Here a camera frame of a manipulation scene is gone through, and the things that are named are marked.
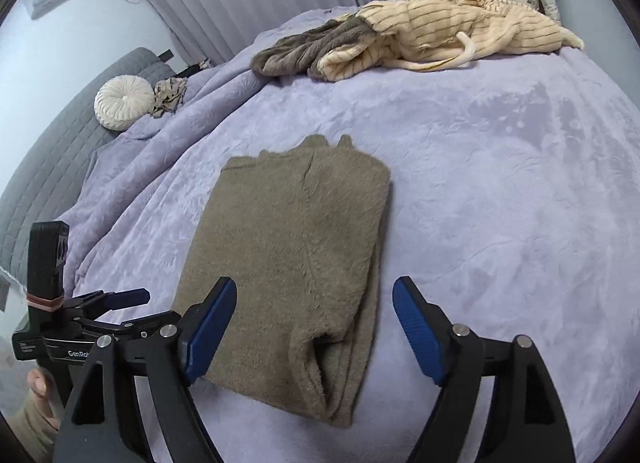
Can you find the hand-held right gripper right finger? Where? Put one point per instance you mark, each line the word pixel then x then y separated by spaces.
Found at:
pixel 417 330

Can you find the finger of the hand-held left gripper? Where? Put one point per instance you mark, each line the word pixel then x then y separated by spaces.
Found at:
pixel 127 297
pixel 140 325

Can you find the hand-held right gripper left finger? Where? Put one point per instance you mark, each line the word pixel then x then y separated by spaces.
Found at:
pixel 210 330

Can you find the olive brown fuzzy sweater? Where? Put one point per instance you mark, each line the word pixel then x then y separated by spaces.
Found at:
pixel 290 243

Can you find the person's left forearm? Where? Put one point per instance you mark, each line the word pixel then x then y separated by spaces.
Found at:
pixel 30 438

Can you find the person's left hand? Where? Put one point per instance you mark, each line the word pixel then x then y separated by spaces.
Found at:
pixel 40 385

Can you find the grey quilted headboard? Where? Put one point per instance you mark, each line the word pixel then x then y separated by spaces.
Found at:
pixel 50 158

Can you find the lavender embossed fleece blanket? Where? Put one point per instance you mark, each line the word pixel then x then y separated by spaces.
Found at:
pixel 165 153

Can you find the lavender fleece bed sheet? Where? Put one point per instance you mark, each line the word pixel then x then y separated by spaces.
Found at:
pixel 500 193

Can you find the round cream pleated pillow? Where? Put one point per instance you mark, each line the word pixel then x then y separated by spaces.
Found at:
pixel 122 103

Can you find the taupe ruffled cloth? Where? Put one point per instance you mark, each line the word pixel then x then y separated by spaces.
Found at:
pixel 170 95

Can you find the dark bedside object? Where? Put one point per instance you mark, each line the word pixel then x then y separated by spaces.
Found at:
pixel 192 70

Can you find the grey fuzzy garment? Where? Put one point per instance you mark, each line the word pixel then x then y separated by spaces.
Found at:
pixel 310 50

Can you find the cream striped fleece garment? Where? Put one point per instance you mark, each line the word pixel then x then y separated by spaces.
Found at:
pixel 440 23

